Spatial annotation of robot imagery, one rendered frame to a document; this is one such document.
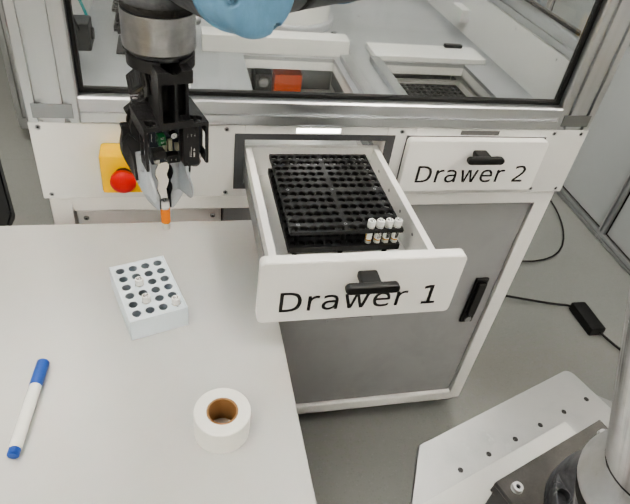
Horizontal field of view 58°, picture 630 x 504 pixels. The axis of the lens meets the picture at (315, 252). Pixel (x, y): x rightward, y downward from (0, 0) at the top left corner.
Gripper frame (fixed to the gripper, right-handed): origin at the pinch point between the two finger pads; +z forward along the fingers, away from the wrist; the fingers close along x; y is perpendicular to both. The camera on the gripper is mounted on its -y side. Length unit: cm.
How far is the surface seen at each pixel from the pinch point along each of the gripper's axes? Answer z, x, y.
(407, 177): 12, 49, -9
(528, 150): 6, 72, -2
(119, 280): 17.8, -5.9, -5.3
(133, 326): 18.2, -6.3, 4.2
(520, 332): 97, 129, -16
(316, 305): 12.2, 16.6, 14.8
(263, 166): 11.7, 24.0, -19.9
